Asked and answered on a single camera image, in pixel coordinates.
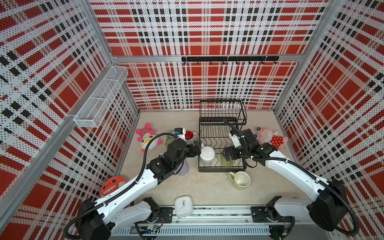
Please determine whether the lilac plastic cup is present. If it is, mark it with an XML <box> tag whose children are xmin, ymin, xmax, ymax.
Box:
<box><xmin>175</xmin><ymin>161</ymin><xmax>189</xmax><ymax>176</ymax></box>

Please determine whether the green transparent glass mug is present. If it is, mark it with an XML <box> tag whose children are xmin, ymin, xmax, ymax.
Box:
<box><xmin>220</xmin><ymin>155</ymin><xmax>235</xmax><ymax>168</ymax></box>

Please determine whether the white ceramic mug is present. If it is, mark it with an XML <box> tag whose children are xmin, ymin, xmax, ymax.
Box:
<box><xmin>199</xmin><ymin>146</ymin><xmax>216</xmax><ymax>165</ymax></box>

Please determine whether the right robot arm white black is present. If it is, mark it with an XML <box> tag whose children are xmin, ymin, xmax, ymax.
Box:
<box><xmin>222</xmin><ymin>128</ymin><xmax>360</xmax><ymax>236</ymax></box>

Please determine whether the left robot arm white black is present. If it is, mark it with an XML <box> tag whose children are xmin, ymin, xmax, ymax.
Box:
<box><xmin>63</xmin><ymin>138</ymin><xmax>202</xmax><ymax>240</ymax></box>

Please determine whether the tall green glass cup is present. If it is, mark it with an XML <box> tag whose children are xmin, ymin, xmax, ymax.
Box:
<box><xmin>165</xmin><ymin>138</ymin><xmax>175</xmax><ymax>148</ymax></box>

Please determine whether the pink pig plush red dress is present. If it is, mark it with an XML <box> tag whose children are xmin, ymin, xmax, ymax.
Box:
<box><xmin>256</xmin><ymin>127</ymin><xmax>289</xmax><ymax>150</ymax></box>

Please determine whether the ribbed grey-green cup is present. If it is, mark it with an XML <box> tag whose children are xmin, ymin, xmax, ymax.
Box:
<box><xmin>169</xmin><ymin>130</ymin><xmax>177</xmax><ymax>136</ymax></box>

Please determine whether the white mug red inside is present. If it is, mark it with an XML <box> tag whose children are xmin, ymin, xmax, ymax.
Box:
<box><xmin>185</xmin><ymin>130</ymin><xmax>198</xmax><ymax>144</ymax></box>

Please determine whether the light green ceramic mug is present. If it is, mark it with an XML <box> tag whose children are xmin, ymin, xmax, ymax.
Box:
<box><xmin>228</xmin><ymin>171</ymin><xmax>251</xmax><ymax>190</ymax></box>

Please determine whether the pink white owl plush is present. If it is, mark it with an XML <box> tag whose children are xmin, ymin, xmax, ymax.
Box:
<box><xmin>136</xmin><ymin>123</ymin><xmax>163</xmax><ymax>153</ymax></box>

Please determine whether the white square alarm clock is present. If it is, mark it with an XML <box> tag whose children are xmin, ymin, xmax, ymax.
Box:
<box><xmin>175</xmin><ymin>196</ymin><xmax>194</xmax><ymax>219</ymax></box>

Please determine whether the red monster plush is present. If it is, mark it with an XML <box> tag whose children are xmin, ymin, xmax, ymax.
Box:
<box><xmin>100</xmin><ymin>176</ymin><xmax>126</xmax><ymax>198</ymax></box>

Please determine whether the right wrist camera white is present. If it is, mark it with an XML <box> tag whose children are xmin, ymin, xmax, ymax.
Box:
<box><xmin>229</xmin><ymin>134</ymin><xmax>242</xmax><ymax>148</ymax></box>

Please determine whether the black wire dish rack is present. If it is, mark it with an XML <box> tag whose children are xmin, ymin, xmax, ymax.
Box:
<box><xmin>199</xmin><ymin>99</ymin><xmax>247</xmax><ymax>173</ymax></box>

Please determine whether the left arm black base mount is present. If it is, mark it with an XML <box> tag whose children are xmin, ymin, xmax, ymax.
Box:
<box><xmin>137</xmin><ymin>207</ymin><xmax>174</xmax><ymax>224</ymax></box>

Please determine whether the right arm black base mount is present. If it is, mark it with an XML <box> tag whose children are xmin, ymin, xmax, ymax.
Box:
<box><xmin>251</xmin><ymin>206</ymin><xmax>296</xmax><ymax>224</ymax></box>

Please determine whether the black wall hook rail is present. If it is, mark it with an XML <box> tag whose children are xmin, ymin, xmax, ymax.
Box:
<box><xmin>181</xmin><ymin>56</ymin><xmax>280</xmax><ymax>63</ymax></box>

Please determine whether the white wire wall basket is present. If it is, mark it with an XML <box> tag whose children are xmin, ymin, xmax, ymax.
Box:
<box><xmin>74</xmin><ymin>66</ymin><xmax>128</xmax><ymax>128</ymax></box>

